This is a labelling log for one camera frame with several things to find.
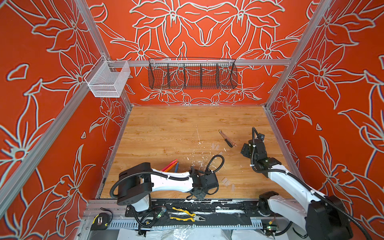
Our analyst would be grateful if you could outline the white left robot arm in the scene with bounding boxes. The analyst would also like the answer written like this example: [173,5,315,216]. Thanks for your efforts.
[110,155,225,212]

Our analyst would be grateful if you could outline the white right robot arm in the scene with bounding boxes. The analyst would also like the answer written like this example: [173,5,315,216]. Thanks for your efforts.
[241,128,372,240]

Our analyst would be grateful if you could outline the pink highlighter pen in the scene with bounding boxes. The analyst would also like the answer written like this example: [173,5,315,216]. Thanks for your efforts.
[162,159,178,172]

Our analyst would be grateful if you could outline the orange highlighter pen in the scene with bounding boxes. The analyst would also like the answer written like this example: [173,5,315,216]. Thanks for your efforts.
[164,162,178,172]

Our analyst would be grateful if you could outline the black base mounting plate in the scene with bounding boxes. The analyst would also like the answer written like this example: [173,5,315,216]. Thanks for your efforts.
[124,197,286,227]

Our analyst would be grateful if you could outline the left black tape measure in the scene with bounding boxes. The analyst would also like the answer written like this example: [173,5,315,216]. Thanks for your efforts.
[91,213,113,231]

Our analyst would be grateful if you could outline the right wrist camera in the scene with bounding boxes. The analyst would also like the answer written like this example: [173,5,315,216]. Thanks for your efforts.
[256,133,265,142]

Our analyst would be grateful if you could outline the yellow handled pliers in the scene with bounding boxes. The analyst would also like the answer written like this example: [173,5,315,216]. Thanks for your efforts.
[169,207,206,222]

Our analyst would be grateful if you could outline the grey slotted cable duct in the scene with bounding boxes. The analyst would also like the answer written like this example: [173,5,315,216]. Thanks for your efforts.
[108,219,263,231]

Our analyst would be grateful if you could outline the black wire mesh basket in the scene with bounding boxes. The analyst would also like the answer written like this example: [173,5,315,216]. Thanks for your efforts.
[148,57,238,90]

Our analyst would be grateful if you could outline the white wire mesh basket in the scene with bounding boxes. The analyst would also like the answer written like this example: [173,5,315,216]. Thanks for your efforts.
[84,56,131,98]

